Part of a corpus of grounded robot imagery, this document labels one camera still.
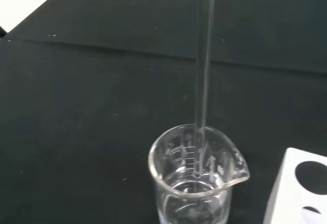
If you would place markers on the white test tube rack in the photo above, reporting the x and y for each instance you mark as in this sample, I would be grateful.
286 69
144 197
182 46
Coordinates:
286 183

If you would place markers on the clear glass beaker with water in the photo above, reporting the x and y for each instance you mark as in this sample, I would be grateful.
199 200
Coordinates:
178 203

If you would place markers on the black cloth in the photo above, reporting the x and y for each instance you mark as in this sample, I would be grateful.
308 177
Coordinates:
102 106

